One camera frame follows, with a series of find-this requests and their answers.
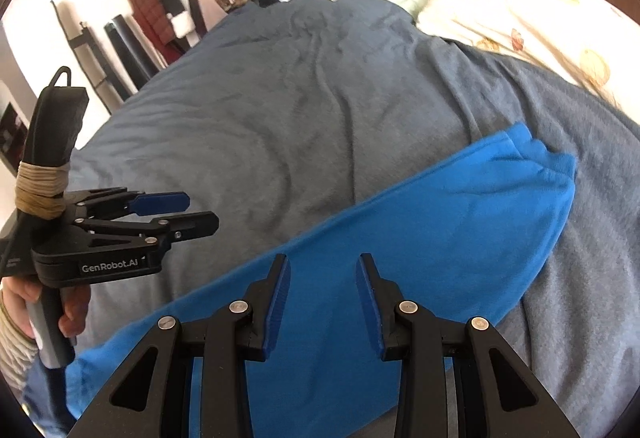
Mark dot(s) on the grey blanket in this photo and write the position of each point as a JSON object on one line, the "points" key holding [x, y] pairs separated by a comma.
{"points": [[300, 93]]}

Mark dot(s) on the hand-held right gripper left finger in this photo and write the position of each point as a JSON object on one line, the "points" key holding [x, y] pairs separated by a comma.
{"points": [[277, 308]]}

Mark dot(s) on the blue pants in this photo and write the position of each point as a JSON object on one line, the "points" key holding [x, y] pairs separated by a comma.
{"points": [[425, 228]]}

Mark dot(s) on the black tower appliance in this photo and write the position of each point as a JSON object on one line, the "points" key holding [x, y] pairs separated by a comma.
{"points": [[130, 48]]}

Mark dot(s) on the black coat stand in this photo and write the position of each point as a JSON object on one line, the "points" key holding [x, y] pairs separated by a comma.
{"points": [[95, 63]]}

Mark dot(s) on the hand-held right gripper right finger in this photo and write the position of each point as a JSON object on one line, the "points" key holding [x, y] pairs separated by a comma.
{"points": [[370, 308]]}

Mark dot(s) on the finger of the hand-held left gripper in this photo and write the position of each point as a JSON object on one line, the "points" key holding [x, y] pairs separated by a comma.
{"points": [[195, 224], [160, 203]]}

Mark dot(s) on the cream floral pillow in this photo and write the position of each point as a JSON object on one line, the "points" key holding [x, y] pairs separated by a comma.
{"points": [[500, 3]]}

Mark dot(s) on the person's left forearm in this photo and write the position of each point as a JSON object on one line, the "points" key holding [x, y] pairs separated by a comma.
{"points": [[15, 353]]}

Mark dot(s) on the person's left hand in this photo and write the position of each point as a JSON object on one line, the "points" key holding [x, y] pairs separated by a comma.
{"points": [[75, 313]]}

